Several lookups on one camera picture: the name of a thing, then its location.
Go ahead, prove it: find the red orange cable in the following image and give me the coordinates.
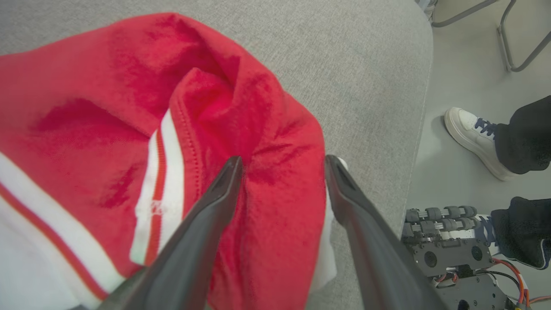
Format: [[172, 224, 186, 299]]
[[492, 257, 531, 308]]

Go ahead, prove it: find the red and white garment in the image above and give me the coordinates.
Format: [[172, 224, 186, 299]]
[[0, 12, 349, 310]]

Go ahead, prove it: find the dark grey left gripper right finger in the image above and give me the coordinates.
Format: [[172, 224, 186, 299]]
[[324, 155, 449, 310]]

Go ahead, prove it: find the grey metal chair frame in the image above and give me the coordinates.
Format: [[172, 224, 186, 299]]
[[432, 0, 551, 72]]

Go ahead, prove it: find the white sneaker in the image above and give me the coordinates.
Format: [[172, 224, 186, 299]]
[[444, 107, 517, 181], [439, 214, 502, 257]]

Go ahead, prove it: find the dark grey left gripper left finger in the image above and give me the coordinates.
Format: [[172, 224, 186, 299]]
[[97, 156, 244, 310]]

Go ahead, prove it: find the black trouser leg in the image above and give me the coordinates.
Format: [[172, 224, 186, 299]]
[[491, 197, 551, 270], [494, 96, 551, 175]]

